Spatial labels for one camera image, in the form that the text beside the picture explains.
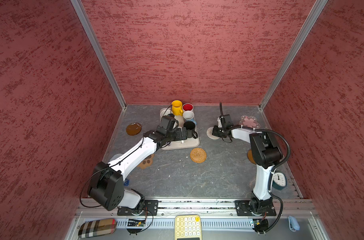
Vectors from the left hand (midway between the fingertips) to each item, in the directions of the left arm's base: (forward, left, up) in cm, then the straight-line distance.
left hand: (181, 136), depth 84 cm
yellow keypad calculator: (-42, -5, -12) cm, 44 cm away
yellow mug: (+31, +4, -8) cm, 32 cm away
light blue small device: (-40, -54, -12) cm, 68 cm away
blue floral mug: (+24, -5, -9) cm, 26 cm away
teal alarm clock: (-21, -54, -11) cm, 59 cm away
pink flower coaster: (+24, -51, -15) cm, 59 cm away
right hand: (+12, -22, -15) cm, 29 cm away
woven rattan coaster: (-5, -11, -15) cm, 19 cm away
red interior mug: (+35, -4, -12) cm, 37 cm away
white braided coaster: (+12, -20, -14) cm, 27 cm away
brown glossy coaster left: (+16, +36, -15) cm, 42 cm away
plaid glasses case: (-42, +38, -12) cm, 58 cm away
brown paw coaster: (-10, +21, -15) cm, 28 cm away
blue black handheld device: (-22, +30, -14) cm, 40 cm away
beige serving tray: (+5, -6, -16) cm, 18 cm away
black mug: (+10, -6, -9) cm, 15 cm away
